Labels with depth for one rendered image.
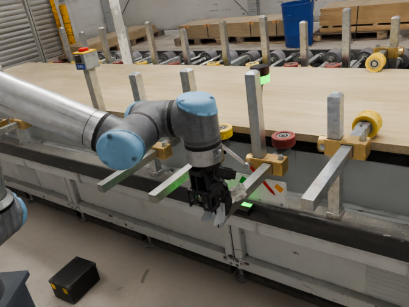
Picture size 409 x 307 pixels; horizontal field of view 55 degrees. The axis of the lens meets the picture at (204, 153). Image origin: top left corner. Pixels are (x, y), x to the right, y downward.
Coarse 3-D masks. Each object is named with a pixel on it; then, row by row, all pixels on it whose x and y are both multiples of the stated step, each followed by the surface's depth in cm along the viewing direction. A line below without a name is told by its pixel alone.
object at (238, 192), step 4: (240, 184) 114; (232, 188) 114; (236, 188) 111; (240, 188) 112; (244, 188) 113; (232, 192) 111; (236, 192) 111; (240, 192) 110; (244, 192) 111; (232, 196) 111; (236, 196) 110; (240, 196) 109; (244, 196) 109; (236, 200) 109
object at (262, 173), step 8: (280, 152) 132; (288, 152) 135; (264, 168) 123; (256, 176) 120; (264, 176) 122; (248, 184) 116; (256, 184) 118; (248, 192) 115; (232, 200) 109; (240, 200) 112; (232, 208) 108
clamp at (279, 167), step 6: (246, 156) 131; (252, 156) 130; (270, 156) 128; (276, 156) 127; (252, 162) 129; (258, 162) 128; (264, 162) 126; (270, 162) 125; (276, 162) 124; (282, 162) 123; (276, 168) 125; (282, 168) 124; (276, 174) 126; (282, 174) 125
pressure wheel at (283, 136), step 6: (276, 132) 135; (282, 132) 135; (288, 132) 134; (276, 138) 131; (282, 138) 130; (288, 138) 130; (294, 138) 131; (276, 144) 131; (282, 144) 130; (288, 144) 130; (294, 144) 132
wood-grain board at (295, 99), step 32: (32, 64) 343; (64, 64) 321; (128, 64) 282; (128, 96) 206; (160, 96) 197; (224, 96) 182; (288, 96) 169; (320, 96) 164; (352, 96) 158; (384, 96) 153; (288, 128) 139; (320, 128) 135; (384, 128) 128
